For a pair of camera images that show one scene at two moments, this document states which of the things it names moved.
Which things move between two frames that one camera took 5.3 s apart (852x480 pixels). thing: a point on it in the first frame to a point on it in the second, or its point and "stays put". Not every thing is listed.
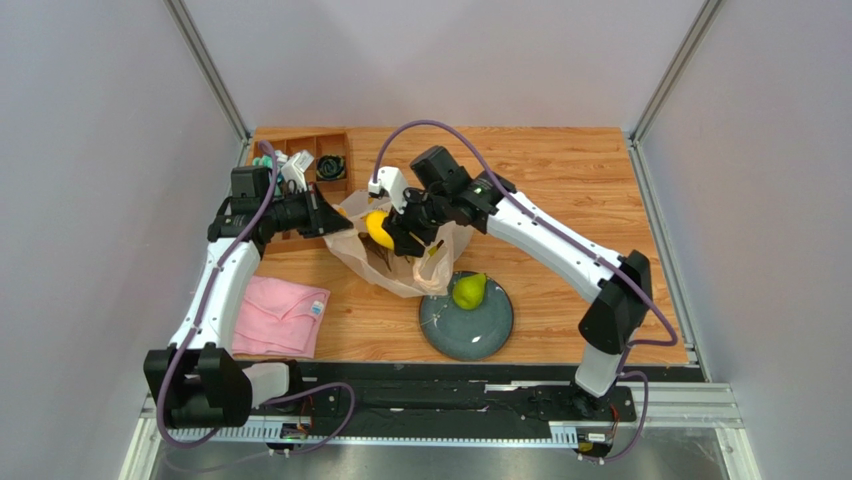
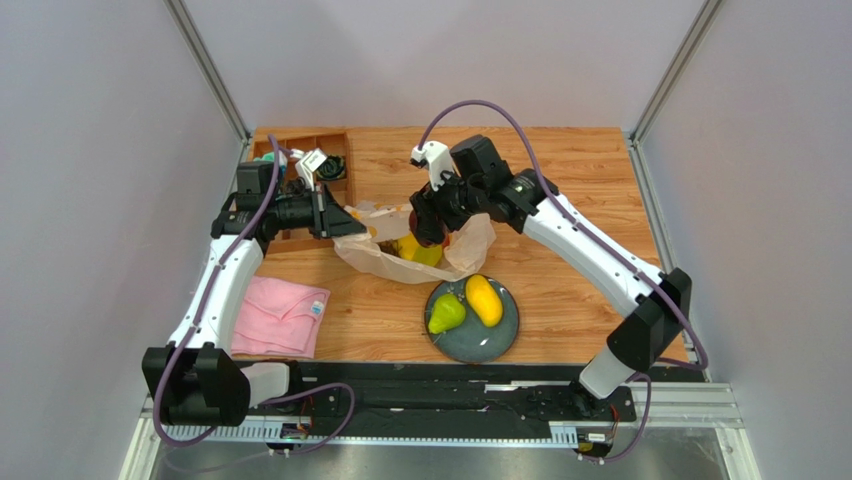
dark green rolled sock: [330, 167] stays put
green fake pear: [469, 291] to [448, 312]
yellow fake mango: [377, 232] to [484, 299]
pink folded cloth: [279, 320] stays put
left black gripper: [320, 218] stays put
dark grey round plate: [467, 335] stays put
